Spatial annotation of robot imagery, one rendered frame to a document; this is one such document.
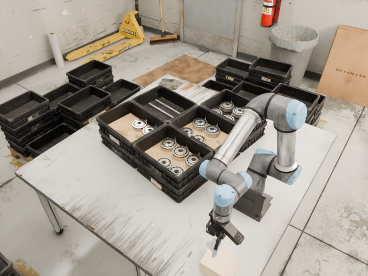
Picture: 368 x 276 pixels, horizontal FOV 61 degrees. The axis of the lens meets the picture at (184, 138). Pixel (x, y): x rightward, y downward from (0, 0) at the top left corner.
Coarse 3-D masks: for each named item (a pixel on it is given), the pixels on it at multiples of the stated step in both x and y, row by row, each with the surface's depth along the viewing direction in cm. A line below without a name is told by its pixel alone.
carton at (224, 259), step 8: (208, 256) 149; (216, 256) 149; (224, 256) 149; (232, 256) 149; (200, 264) 148; (208, 264) 146; (216, 264) 146; (224, 264) 146; (232, 264) 146; (240, 264) 149; (208, 272) 148; (216, 272) 143; (224, 272) 143; (232, 272) 143
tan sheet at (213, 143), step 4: (188, 124) 219; (208, 124) 219; (192, 128) 216; (196, 132) 213; (200, 132) 213; (220, 132) 212; (204, 136) 209; (220, 136) 209; (224, 136) 209; (208, 140) 206; (212, 140) 206; (216, 140) 206; (220, 140) 206; (224, 140) 206; (208, 144) 203; (212, 144) 203; (216, 144) 203; (220, 144) 203
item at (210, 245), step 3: (213, 240) 132; (207, 243) 133; (210, 243) 133; (213, 243) 132; (207, 246) 133; (210, 246) 133; (213, 246) 132; (219, 246) 131; (210, 249) 133; (213, 249) 132; (213, 252) 132; (216, 252) 131; (213, 255) 132; (216, 255) 133
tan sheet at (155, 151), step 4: (152, 148) 200; (156, 148) 200; (160, 148) 200; (148, 152) 197; (152, 152) 197; (156, 152) 197; (160, 152) 197; (164, 152) 197; (168, 152) 197; (152, 156) 195; (156, 156) 195; (160, 156) 195; (164, 156) 195; (168, 156) 195; (172, 160) 192; (176, 160) 192; (180, 160) 192; (184, 160) 192; (172, 164) 189; (176, 164) 189; (180, 164) 189; (184, 164) 189; (184, 168) 186
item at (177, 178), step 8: (160, 128) 200; (176, 128) 200; (200, 144) 188; (144, 152) 183; (152, 160) 178; (200, 160) 177; (160, 168) 175; (192, 168) 173; (176, 176) 168; (184, 176) 170
